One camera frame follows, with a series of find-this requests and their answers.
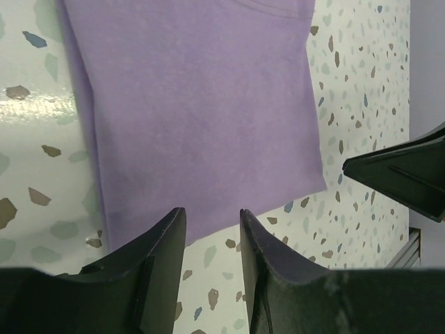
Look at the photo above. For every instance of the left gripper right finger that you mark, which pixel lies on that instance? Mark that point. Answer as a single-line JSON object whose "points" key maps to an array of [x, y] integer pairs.
{"points": [[287, 293]]}

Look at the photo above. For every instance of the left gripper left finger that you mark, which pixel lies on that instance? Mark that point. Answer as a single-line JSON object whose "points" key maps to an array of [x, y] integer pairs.
{"points": [[134, 289]]}

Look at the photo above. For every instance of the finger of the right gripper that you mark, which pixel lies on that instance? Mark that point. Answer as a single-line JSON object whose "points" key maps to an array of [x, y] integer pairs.
{"points": [[411, 173]]}

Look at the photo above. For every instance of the purple t shirt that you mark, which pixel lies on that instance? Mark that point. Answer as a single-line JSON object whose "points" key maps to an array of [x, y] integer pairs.
{"points": [[205, 105]]}

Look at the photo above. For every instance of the aluminium frame rail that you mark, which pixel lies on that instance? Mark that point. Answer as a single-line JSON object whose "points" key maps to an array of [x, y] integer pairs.
{"points": [[410, 255]]}

